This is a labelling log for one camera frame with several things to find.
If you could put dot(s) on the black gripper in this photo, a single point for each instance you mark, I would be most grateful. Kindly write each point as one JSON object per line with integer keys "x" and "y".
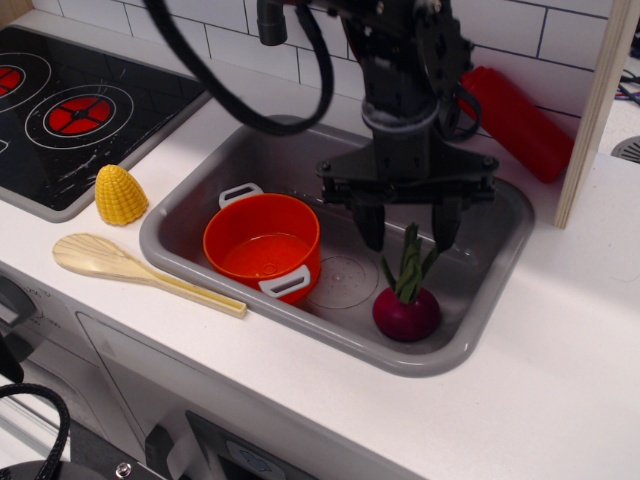
{"x": 407, "y": 161}

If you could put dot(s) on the purple toy beet green leaves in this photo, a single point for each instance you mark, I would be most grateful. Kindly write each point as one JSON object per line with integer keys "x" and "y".
{"x": 405, "y": 311}

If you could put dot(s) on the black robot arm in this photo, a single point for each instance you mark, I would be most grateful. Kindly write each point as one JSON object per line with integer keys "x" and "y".
{"x": 412, "y": 56}

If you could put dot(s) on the orange toy pot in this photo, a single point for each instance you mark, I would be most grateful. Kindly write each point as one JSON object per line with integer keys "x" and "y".
{"x": 267, "y": 241}

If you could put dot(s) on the grey plastic sink basin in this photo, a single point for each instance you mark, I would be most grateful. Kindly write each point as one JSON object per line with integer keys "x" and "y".
{"x": 467, "y": 280}

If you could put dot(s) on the red ketchup bottle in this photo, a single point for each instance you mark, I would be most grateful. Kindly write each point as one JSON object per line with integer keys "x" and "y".
{"x": 518, "y": 125}

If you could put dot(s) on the metal drain grate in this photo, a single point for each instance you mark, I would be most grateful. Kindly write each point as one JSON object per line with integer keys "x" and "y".
{"x": 628, "y": 149}

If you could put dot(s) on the wooden side panel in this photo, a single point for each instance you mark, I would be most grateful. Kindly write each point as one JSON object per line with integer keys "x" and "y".
{"x": 621, "y": 25}

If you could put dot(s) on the yellow toy corn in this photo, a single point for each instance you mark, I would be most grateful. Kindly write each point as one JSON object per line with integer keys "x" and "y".
{"x": 119, "y": 198}

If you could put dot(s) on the wooden spoon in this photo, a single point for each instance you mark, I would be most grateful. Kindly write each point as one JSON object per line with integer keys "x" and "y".
{"x": 98, "y": 257}

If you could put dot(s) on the black toy stove top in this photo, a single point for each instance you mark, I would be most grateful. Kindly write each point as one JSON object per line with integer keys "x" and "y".
{"x": 68, "y": 110}

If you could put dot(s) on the grey oven knob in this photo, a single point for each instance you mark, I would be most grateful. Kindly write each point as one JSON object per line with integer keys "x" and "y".
{"x": 16, "y": 305}

